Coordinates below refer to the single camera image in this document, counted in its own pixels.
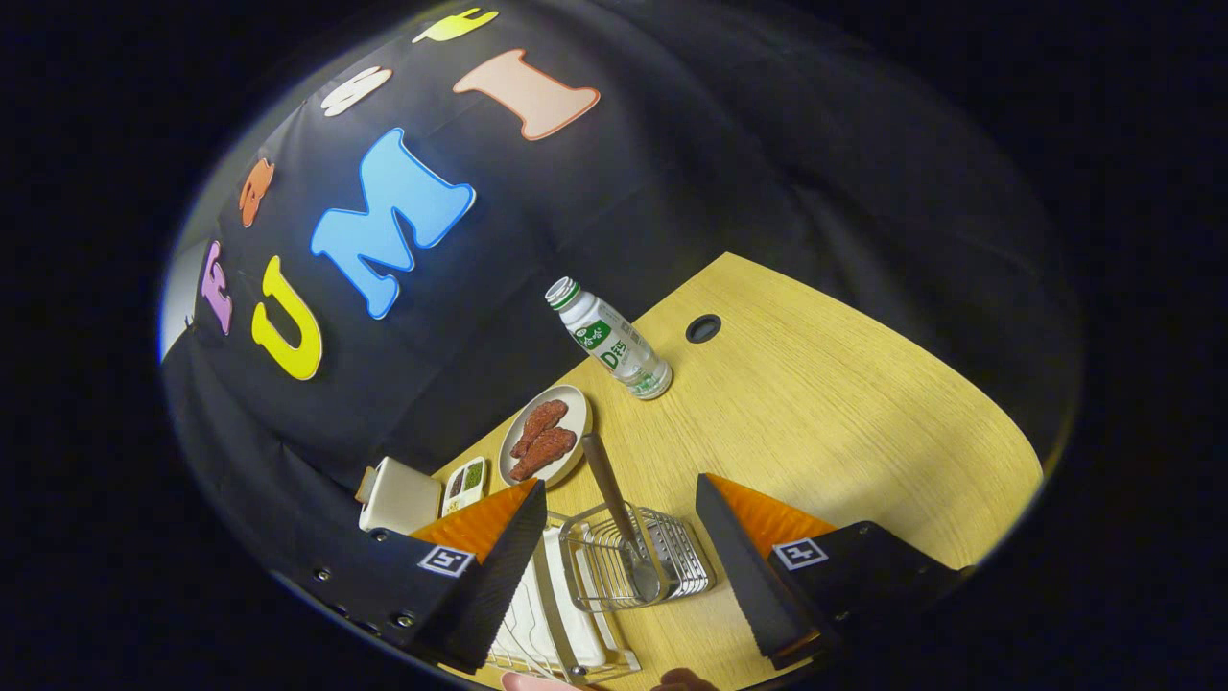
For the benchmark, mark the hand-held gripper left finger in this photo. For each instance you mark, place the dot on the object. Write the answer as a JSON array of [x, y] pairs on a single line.
[[499, 576]]

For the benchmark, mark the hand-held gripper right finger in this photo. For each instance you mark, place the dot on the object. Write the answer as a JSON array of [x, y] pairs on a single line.
[[743, 576]]

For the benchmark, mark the white divided dish with beans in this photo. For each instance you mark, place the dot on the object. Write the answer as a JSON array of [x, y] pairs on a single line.
[[463, 499]]

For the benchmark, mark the grey plate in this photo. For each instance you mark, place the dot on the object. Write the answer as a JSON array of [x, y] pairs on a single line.
[[578, 411]]

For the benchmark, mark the white drip tray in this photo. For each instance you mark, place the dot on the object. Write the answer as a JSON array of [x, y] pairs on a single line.
[[526, 619]]

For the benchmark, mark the white toaster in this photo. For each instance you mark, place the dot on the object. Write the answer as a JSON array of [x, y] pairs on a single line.
[[398, 499]]

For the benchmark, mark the red meat piece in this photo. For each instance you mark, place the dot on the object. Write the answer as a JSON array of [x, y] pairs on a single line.
[[542, 422], [547, 451]]

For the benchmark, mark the toast bread slice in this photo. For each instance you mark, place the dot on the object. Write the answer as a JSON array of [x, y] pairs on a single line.
[[365, 485]]

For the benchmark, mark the white bottle with green label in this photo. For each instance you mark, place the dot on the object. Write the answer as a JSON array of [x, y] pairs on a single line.
[[614, 341]]

